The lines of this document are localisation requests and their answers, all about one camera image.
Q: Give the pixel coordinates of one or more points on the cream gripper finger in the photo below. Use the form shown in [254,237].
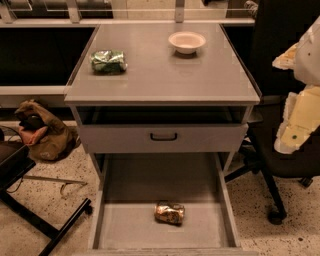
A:
[301,117]

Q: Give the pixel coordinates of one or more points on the crushed orange soda can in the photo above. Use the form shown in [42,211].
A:
[168,212]

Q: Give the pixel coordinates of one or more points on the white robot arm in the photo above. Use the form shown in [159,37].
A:
[303,58]

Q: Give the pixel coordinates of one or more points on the grey top drawer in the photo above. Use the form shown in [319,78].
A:
[136,138]

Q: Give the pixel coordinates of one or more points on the grey drawer cabinet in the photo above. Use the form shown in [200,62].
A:
[162,86]

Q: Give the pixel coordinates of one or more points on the open grey middle drawer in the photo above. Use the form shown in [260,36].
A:
[130,187]

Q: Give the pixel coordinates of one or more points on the crushed green soda can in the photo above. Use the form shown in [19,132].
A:
[108,61]

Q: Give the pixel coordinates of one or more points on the black office chair right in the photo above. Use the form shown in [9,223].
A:
[279,24]

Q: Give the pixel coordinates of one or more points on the white paper bowl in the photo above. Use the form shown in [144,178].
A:
[186,42]

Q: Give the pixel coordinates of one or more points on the brown backpack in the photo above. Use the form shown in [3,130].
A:
[47,137]

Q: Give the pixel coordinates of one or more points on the black chair left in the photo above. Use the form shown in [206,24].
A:
[66,184]

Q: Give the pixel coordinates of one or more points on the black drawer handle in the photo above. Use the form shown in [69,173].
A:
[163,138]

